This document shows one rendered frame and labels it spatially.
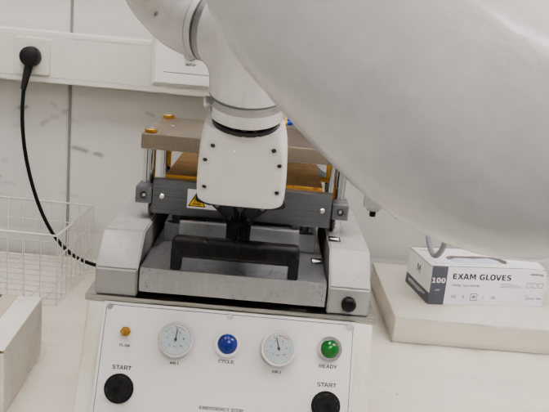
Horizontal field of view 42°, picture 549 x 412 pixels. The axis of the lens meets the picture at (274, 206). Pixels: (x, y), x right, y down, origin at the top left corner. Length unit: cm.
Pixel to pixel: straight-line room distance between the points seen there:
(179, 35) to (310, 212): 29
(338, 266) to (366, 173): 66
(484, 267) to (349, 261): 53
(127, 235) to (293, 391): 27
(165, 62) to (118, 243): 36
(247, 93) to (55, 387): 52
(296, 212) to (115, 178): 68
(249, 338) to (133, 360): 14
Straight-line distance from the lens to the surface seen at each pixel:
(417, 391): 112
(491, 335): 131
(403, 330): 127
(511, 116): 19
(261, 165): 79
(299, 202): 92
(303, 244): 95
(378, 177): 21
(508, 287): 139
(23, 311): 107
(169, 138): 92
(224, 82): 74
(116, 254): 88
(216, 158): 79
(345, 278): 86
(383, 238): 154
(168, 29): 77
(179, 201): 92
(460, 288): 135
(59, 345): 118
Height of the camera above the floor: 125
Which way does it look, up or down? 14 degrees down
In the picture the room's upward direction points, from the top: 5 degrees clockwise
